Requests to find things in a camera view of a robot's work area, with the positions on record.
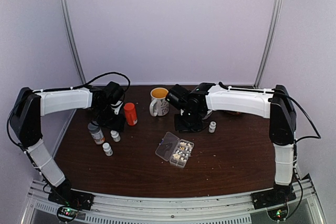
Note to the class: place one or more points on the orange pill bottle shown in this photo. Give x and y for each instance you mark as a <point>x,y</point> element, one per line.
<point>130,114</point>

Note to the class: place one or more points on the aluminium frame post left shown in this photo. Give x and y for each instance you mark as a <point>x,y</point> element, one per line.
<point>72,42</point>

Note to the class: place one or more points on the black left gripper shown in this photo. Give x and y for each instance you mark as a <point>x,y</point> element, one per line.
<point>118,125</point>

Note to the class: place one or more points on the aluminium frame post right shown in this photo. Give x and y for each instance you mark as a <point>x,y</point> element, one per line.
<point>276,9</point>

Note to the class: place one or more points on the small white pill bottle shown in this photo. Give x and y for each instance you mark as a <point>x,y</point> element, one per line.
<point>107,149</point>

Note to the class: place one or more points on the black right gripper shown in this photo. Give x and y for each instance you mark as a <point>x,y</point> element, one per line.
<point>181,128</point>

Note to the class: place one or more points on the aluminium frame post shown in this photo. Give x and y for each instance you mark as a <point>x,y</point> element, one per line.
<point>72,42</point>
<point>276,9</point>

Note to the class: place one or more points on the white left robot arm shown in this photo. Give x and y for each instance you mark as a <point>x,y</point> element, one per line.
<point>33,108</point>

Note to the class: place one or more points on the white pills in organizer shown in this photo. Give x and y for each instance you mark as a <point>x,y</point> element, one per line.
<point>182,152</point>

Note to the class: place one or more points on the grey-capped orange label bottle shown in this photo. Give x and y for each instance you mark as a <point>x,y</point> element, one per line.
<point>96,133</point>

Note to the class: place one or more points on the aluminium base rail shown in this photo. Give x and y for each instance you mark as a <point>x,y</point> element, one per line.
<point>235,208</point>

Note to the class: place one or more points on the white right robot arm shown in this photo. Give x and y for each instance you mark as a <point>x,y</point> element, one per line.
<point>269,110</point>

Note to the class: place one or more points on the clear plastic pill organizer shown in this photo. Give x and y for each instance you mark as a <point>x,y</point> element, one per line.
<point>166,148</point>

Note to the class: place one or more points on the yellow-lined patterned mug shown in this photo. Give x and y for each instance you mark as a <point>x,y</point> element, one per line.
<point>159,106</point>

